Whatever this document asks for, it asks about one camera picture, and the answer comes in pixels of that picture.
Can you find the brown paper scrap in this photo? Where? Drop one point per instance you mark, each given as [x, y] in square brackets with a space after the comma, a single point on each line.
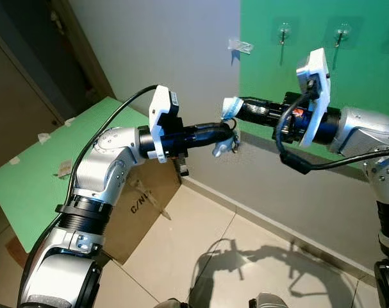
[65, 168]

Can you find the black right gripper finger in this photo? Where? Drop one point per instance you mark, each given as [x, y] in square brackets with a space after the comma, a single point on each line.
[261, 116]
[261, 103]

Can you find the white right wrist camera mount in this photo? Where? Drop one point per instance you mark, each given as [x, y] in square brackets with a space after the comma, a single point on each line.
[317, 70]

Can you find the robot right leg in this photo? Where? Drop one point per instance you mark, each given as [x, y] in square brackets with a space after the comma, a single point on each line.
[268, 300]

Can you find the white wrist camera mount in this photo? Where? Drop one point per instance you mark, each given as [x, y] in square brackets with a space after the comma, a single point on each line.
[317, 70]
[158, 125]

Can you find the crumpled white tape piece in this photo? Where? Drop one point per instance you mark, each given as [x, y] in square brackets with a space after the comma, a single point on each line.
[240, 46]
[43, 136]
[15, 160]
[69, 120]

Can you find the robot leg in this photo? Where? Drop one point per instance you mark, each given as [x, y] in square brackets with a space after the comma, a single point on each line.
[172, 303]
[268, 300]

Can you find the dark brown door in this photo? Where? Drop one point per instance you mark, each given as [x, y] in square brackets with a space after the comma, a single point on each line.
[27, 96]

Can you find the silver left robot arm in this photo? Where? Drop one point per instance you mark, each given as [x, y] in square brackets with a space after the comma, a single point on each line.
[111, 157]

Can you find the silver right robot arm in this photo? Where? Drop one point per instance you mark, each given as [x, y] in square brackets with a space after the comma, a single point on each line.
[367, 131]

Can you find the brown cardboard box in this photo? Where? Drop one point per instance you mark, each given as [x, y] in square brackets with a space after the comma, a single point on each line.
[140, 212]

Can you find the robot left leg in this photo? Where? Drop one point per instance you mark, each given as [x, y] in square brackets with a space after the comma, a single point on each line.
[172, 303]

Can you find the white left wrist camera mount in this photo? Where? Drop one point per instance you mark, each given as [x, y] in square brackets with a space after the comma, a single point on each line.
[158, 125]

